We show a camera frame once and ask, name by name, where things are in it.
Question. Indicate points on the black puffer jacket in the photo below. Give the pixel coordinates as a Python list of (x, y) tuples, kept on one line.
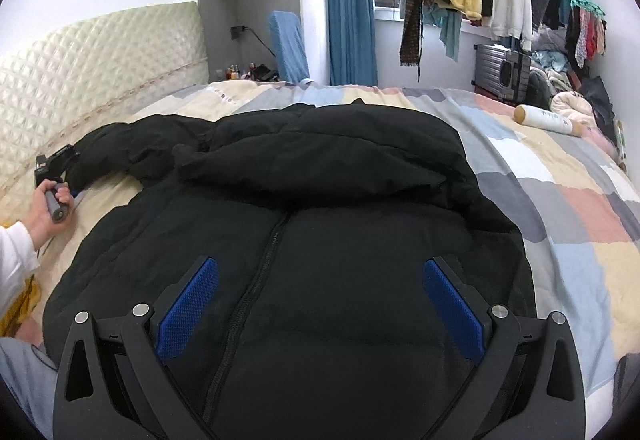
[(320, 240)]

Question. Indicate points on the cream quilted headboard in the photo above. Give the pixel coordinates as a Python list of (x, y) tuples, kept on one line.
[(85, 85)]

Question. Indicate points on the person's left hand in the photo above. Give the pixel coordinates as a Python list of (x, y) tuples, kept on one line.
[(41, 215)]

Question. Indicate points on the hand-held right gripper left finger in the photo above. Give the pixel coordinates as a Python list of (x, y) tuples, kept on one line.
[(187, 302)]

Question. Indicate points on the yellow cloth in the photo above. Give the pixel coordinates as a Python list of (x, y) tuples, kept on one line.
[(17, 305)]

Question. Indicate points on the cream cylindrical bottle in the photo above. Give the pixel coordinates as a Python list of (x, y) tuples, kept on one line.
[(547, 119)]

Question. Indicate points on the blue covered chair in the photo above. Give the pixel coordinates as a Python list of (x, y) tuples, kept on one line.
[(289, 47)]

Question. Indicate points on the grey hard-shell suitcase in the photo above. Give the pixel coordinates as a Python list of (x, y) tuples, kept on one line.
[(500, 72)]

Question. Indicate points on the pile of clothes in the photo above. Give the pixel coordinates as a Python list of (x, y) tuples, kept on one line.
[(570, 85)]

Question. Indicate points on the cosmetic bottles on nightstand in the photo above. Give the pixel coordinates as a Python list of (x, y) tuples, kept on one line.
[(239, 71)]

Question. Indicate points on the person's left forearm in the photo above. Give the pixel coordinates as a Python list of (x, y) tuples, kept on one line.
[(12, 280)]

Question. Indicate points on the blue curtain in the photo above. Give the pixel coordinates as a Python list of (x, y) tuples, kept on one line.
[(350, 32)]

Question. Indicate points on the person's leg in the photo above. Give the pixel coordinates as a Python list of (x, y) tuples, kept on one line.
[(27, 385)]

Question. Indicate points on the black wall power socket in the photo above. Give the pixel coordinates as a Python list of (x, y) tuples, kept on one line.
[(238, 31)]

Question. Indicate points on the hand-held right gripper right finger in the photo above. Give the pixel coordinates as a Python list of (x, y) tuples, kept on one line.
[(454, 302)]

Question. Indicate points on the patchwork pastel bed quilt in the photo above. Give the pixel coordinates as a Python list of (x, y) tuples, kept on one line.
[(525, 200)]

